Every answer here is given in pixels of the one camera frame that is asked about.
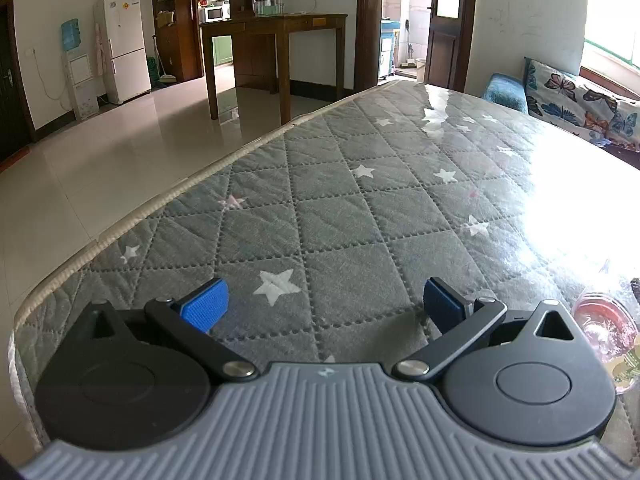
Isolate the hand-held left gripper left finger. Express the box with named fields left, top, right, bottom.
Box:
left=70, top=277, right=258, bottom=381

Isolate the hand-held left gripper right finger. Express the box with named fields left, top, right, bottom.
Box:
left=392, top=276, right=583, bottom=383

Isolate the pink translucent glass container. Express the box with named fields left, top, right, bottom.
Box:
left=571, top=292, right=638, bottom=396

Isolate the grey quilted star table cover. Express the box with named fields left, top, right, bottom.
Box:
left=7, top=80, right=640, bottom=411

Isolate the blue sofa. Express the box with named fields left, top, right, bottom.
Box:
left=481, top=72, right=531, bottom=113

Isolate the broom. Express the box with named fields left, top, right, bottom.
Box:
left=151, top=35, right=177, bottom=86

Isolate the butterfly print pillow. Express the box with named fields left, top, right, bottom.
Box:
left=522, top=56, right=621, bottom=138
left=607, top=92, right=640, bottom=153

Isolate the wooden door with glass pane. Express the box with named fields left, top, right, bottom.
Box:
left=425, top=0, right=473, bottom=90

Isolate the white water dispenser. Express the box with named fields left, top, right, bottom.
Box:
left=60, top=47, right=101, bottom=121

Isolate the blue and white cabinet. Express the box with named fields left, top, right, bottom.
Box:
left=377, top=17, right=401, bottom=80

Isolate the white refrigerator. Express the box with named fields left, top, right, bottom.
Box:
left=92, top=0, right=152, bottom=106

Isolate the dark wooden table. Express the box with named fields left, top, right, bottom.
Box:
left=199, top=12, right=348, bottom=121

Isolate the dark entrance door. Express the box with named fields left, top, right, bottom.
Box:
left=0, top=0, right=37, bottom=163

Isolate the dark wooden shelf unit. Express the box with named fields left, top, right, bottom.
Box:
left=150, top=0, right=276, bottom=83

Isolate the green framed window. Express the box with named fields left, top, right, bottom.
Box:
left=582, top=0, right=640, bottom=76

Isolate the dark wooden door frame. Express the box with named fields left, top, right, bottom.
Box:
left=352, top=0, right=478, bottom=93

